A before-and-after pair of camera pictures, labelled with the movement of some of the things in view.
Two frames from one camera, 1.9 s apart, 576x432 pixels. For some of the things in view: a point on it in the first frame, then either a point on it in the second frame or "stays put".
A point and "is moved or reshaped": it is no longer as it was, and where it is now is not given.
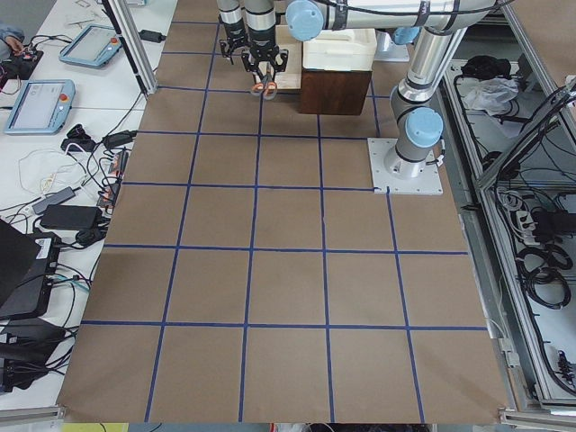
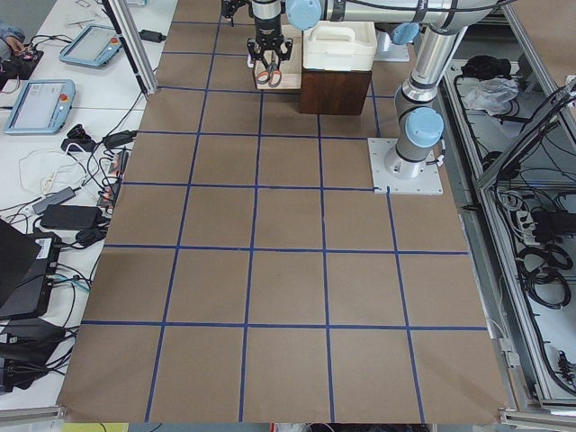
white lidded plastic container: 346,49 stays put
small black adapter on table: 151,36 stays put
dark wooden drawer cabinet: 333,92 stays put
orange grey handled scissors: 267,88 is moved or reshaped
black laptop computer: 27,261 stays put
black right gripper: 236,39 → 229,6
